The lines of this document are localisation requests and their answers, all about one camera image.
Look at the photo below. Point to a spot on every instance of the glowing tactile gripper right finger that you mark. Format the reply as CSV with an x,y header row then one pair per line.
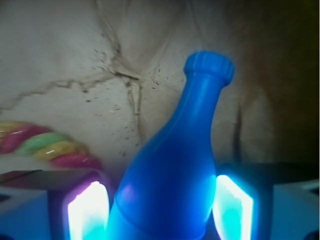
x,y
267,201

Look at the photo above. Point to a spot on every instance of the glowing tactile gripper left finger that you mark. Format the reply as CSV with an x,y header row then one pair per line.
x,y
53,205

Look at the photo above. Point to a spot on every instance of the blue plastic bottle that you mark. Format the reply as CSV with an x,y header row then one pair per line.
x,y
168,190

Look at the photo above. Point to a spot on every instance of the brown paper bag liner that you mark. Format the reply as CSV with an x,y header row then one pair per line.
x,y
110,72

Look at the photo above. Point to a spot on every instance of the multicolour twisted rope toy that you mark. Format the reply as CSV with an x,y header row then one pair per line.
x,y
45,144

